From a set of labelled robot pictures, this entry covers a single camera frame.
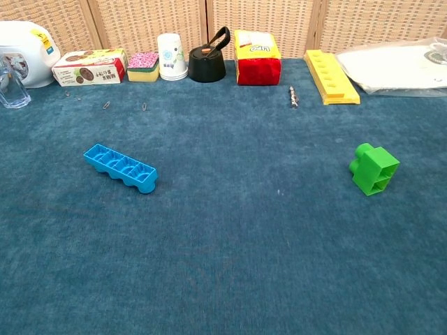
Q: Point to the green toy block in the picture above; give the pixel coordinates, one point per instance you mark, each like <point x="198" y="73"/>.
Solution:
<point x="375" y="167"/>

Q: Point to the pink patterned yellow sponge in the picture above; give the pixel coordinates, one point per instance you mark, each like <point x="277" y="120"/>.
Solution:
<point x="144" y="66"/>

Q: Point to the yellow red snack bag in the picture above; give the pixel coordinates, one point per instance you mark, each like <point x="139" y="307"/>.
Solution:
<point x="258" y="66"/>

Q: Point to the blue table cloth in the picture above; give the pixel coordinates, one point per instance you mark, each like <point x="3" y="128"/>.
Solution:
<point x="223" y="244"/>

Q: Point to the woven folding screen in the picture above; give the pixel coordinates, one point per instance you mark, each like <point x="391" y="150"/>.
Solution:
<point x="139" y="21"/>

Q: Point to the white paper cup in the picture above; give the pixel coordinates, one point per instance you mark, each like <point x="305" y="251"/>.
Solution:
<point x="171" y="56"/>

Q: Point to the blue plastic building block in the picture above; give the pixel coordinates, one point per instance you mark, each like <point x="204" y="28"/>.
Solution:
<point x="118" y="171"/>

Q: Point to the white plastic detergent jug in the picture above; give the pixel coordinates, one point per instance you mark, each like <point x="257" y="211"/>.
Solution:
<point x="31" y="45"/>

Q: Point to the clear bag with white paper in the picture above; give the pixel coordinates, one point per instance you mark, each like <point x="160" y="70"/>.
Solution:
<point x="391" y="70"/>

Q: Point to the yellow tray with round holes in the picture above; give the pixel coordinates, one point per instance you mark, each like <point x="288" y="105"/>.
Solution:
<point x="335" y="80"/>

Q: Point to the clear water bottle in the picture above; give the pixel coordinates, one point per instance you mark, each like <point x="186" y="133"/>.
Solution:
<point x="14" y="90"/>

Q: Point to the cookie box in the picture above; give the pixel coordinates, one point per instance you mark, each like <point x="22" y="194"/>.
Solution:
<point x="91" y="68"/>

